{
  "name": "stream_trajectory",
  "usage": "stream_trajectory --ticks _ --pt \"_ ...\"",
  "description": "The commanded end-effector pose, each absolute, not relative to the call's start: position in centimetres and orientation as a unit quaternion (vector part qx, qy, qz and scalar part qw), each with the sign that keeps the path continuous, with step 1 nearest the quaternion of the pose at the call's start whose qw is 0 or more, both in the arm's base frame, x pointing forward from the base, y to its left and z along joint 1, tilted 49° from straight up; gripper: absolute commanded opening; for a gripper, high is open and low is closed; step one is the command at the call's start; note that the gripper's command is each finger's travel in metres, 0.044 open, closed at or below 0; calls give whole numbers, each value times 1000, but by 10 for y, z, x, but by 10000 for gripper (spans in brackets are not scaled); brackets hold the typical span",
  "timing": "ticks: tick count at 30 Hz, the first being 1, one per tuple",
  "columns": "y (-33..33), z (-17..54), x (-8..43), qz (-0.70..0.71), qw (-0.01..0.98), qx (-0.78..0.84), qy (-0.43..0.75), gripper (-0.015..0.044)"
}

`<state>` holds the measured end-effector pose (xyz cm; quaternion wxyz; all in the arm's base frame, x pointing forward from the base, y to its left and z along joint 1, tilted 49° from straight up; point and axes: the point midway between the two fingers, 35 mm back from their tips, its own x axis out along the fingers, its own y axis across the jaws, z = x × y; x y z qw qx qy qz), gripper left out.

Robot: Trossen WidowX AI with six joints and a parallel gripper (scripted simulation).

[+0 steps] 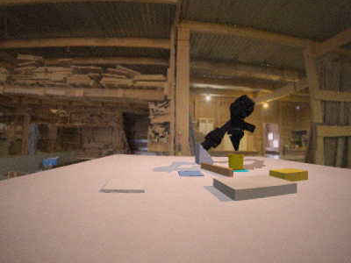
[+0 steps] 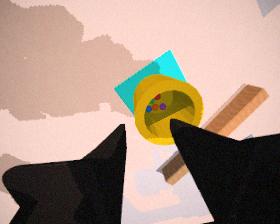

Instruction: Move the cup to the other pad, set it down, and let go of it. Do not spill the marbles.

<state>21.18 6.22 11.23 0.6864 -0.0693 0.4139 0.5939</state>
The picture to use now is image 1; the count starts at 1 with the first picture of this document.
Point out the yellow flat block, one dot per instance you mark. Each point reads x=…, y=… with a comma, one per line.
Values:
x=289, y=174

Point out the beige flat block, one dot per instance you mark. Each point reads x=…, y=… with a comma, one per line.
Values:
x=254, y=186

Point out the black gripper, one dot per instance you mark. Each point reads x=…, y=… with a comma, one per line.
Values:
x=236, y=132

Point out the tan wooden bar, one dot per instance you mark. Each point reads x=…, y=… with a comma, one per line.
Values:
x=217, y=169

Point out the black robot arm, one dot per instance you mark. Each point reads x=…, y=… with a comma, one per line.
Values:
x=242, y=107

